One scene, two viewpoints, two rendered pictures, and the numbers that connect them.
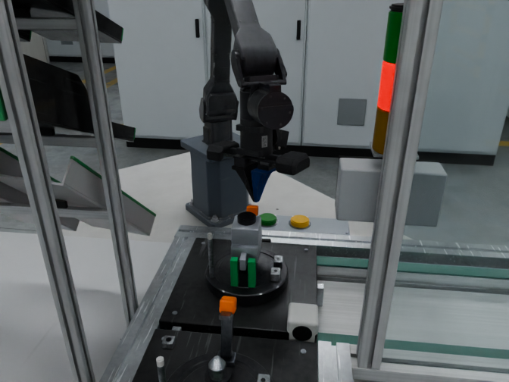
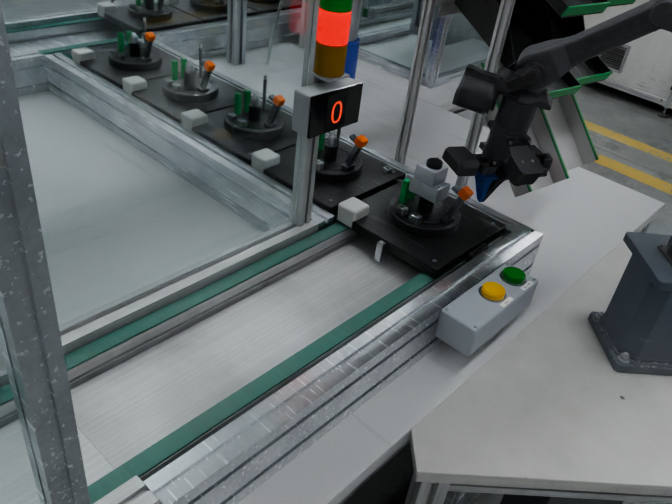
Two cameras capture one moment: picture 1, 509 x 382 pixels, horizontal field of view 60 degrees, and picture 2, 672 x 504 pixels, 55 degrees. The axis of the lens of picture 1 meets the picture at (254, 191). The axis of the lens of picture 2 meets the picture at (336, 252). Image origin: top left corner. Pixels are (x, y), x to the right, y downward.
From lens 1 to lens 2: 146 cm
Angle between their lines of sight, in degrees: 98
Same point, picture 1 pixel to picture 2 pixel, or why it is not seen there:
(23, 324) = (498, 194)
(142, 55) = not seen: outside the picture
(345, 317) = (355, 269)
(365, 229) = (511, 444)
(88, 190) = not seen: hidden behind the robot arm
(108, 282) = not seen: hidden behind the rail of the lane
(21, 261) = (589, 210)
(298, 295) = (380, 225)
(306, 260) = (419, 252)
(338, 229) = (459, 309)
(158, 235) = (597, 282)
